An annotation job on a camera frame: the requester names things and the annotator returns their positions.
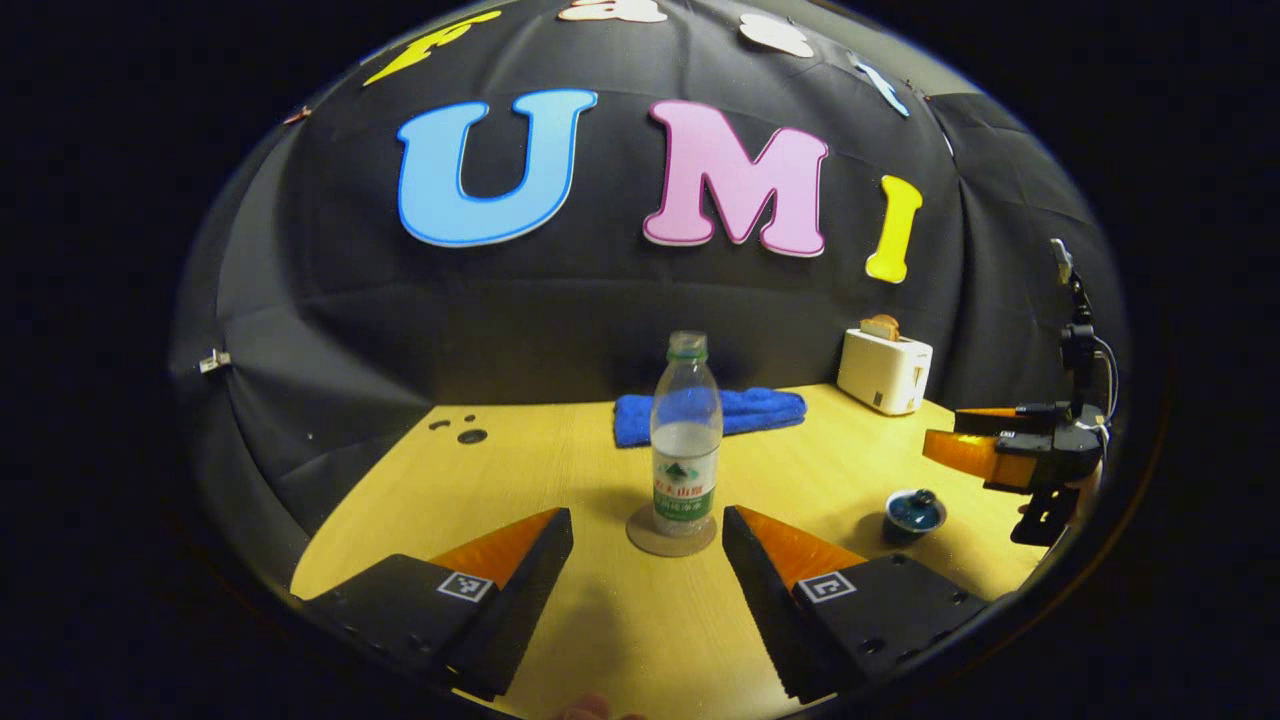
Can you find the round brown coaster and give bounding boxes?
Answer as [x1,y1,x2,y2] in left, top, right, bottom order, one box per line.
[626,502,718,558]

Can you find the clear plastic water bottle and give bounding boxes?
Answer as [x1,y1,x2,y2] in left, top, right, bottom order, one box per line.
[650,331,724,538]

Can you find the blue towel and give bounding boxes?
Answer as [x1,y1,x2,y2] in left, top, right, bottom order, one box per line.
[613,387,808,449]

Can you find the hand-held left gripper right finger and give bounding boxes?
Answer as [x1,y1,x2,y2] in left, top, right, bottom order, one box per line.
[722,505,991,704]

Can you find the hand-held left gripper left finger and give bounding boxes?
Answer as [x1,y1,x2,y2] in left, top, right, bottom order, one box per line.
[300,507,575,701]

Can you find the black cable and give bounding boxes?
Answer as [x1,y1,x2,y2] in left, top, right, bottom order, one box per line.
[1092,335,1121,433]

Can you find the black backdrop cloth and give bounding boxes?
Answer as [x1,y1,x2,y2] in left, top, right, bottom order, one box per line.
[168,0,1131,591]

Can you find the white toaster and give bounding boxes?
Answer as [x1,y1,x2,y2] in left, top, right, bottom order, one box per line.
[837,327,934,417]

